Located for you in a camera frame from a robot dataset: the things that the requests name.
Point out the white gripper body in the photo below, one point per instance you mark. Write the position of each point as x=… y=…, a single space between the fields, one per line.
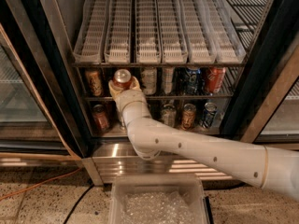
x=130 y=97

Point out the red-brown can bottom shelf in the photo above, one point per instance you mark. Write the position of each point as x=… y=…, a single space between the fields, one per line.
x=100 y=117

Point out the top wire shelf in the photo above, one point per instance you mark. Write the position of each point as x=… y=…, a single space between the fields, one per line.
x=246 y=16

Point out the clear plastic bin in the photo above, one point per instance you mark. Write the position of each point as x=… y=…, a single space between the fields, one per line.
x=158 y=199

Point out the silver slim can middle shelf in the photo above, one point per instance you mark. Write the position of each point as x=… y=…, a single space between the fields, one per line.
x=167 y=79

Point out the blue can bottom shelf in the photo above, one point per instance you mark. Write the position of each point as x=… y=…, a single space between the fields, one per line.
x=208 y=115

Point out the glass fridge door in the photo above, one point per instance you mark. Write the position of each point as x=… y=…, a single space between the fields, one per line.
x=276 y=122
x=30 y=134

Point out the middle wire shelf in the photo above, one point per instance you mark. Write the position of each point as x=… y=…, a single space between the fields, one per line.
x=177 y=93

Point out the blue can shelf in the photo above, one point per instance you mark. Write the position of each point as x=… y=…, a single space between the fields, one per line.
x=190 y=80
x=208 y=115

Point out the red can middle shelf right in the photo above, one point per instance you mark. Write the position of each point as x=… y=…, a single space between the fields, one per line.
x=214 y=77

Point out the left glass fridge door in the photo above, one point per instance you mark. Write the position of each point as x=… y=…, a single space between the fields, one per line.
x=30 y=134

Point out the red coke can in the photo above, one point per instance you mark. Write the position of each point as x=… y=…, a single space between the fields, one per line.
x=122 y=79

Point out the blue can middle shelf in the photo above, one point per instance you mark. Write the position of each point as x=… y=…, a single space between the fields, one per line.
x=190 y=80

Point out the wire shelf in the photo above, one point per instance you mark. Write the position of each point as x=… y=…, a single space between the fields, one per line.
x=177 y=93
x=246 y=16

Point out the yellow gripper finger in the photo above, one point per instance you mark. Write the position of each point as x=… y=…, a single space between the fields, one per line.
x=135 y=84
x=114 y=90

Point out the clear can glide tray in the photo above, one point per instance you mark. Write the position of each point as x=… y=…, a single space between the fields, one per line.
x=172 y=38
x=92 y=33
x=200 y=45
x=118 y=41
x=146 y=32
x=228 y=45

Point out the white can middle shelf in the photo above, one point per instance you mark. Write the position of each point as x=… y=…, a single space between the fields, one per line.
x=149 y=80

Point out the silver can bottom shelf left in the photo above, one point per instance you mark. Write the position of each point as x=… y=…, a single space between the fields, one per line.
x=120 y=119

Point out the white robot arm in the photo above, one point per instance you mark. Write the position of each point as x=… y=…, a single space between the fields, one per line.
x=263 y=167

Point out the orange can bottom shelf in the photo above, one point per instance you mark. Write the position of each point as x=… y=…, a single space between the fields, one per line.
x=188 y=116

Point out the right glass fridge door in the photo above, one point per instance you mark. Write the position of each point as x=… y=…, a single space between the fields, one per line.
x=276 y=122

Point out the brown patterned can middle shelf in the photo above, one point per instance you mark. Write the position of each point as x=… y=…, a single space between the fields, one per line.
x=94 y=81

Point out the stainless steel fridge base grille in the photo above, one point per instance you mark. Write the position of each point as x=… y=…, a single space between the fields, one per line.
x=119 y=158

